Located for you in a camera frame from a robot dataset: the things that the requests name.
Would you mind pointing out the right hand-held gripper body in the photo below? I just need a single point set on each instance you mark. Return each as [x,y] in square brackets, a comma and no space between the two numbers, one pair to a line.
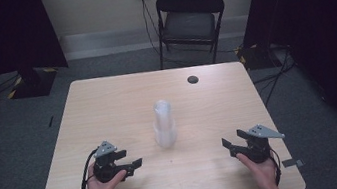
[258,146]

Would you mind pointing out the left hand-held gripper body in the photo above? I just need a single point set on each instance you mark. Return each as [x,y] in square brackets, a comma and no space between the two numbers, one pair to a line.
[106,167]

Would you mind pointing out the stack of clear plastic cups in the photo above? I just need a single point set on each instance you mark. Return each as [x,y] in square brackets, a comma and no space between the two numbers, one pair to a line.
[164,127]

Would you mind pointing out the person's right hand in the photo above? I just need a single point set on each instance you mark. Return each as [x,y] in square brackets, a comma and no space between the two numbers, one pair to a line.
[262,171]

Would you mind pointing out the grey tape piece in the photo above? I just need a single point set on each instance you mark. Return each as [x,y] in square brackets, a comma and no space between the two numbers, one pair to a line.
[291,163]

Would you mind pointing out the black floor tape strip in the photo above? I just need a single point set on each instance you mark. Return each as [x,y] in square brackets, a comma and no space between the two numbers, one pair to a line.
[51,121]

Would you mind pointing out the black round table grommet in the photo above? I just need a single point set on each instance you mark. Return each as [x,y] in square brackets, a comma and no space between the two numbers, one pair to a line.
[193,79]

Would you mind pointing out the black stand base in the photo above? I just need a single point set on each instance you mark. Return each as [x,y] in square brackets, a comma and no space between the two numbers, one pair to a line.
[255,58]
[33,86]

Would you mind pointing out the black folding chair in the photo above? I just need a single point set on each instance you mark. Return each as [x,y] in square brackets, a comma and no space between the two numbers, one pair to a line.
[189,20]

